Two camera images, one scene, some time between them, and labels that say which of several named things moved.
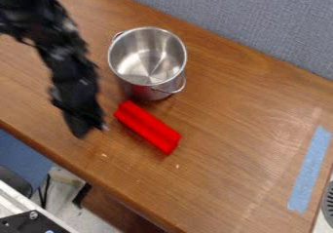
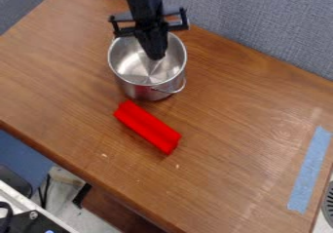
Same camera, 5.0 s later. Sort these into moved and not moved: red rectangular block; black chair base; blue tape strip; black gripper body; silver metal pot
Moved: black gripper body
Not moved: red rectangular block; silver metal pot; black chair base; blue tape strip
